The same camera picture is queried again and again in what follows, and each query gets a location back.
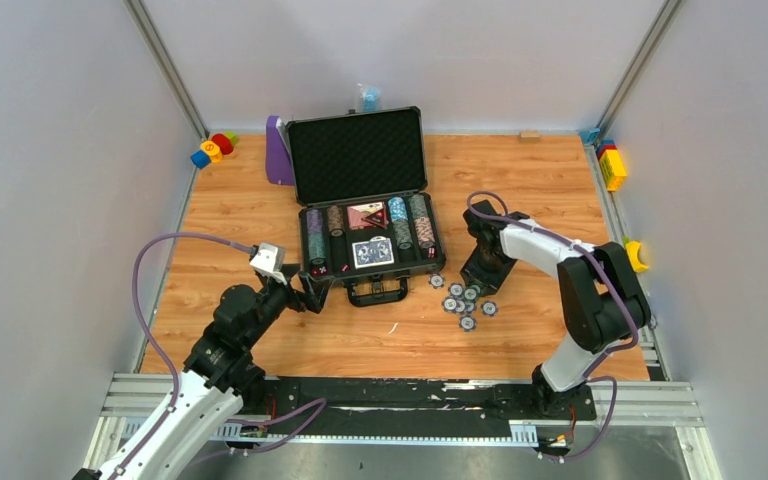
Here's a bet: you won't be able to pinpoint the red die pair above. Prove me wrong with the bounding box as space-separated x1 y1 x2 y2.
311 265 328 276

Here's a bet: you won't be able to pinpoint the yellow red toy brick block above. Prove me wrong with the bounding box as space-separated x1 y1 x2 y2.
596 140 628 192

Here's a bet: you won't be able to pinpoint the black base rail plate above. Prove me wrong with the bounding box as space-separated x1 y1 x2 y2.
239 376 597 421

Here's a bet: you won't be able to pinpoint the black poker set case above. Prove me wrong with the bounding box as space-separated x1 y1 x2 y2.
286 106 446 307

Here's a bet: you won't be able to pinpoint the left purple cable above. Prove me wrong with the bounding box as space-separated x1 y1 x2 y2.
105 231 328 480

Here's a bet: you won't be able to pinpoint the red playing card deck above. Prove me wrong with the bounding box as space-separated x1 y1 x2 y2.
346 202 386 230

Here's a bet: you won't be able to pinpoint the pink white poker chip stack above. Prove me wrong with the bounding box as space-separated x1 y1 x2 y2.
414 216 436 249

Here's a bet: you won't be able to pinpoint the light blue bottle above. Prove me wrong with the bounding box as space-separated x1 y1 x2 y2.
358 84 383 113

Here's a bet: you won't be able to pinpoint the teal poker chip stack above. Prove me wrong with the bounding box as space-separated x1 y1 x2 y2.
307 232 328 266

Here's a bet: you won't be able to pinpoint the small wooden block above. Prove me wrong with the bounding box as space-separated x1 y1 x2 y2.
518 130 541 143

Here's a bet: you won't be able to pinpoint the purple poker chip stack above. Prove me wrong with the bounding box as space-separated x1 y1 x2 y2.
305 209 325 234

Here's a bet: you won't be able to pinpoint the dark green poker chip stack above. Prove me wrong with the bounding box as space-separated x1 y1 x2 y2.
408 194 429 220

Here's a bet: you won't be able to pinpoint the loose chip front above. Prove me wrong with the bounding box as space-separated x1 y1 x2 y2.
458 315 477 332

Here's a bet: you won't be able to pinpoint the coloured toy cylinders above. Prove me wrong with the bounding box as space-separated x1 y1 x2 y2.
190 131 239 170

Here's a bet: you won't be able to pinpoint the purple stand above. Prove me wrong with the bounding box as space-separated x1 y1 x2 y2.
265 115 295 186

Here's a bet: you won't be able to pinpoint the purple cable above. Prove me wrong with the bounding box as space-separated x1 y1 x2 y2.
105 231 328 480
466 191 640 463

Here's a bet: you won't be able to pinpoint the brown poker chip stack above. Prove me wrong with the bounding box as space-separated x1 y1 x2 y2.
327 205 345 237

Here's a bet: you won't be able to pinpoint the red triangular card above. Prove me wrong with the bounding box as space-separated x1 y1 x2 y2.
361 207 388 229

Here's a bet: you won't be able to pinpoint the blue playing card deck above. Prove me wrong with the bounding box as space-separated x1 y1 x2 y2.
351 239 395 269

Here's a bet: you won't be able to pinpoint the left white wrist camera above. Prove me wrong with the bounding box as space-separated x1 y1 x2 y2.
249 242 288 285

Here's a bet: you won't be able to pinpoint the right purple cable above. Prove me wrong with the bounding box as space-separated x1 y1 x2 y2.
466 191 640 463

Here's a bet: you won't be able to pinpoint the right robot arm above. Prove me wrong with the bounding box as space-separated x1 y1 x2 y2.
461 192 652 418

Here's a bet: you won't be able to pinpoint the light blue poker chip stack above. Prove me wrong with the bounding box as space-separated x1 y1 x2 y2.
388 197 408 223

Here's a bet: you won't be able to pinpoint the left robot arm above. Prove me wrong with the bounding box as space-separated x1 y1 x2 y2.
75 265 331 479

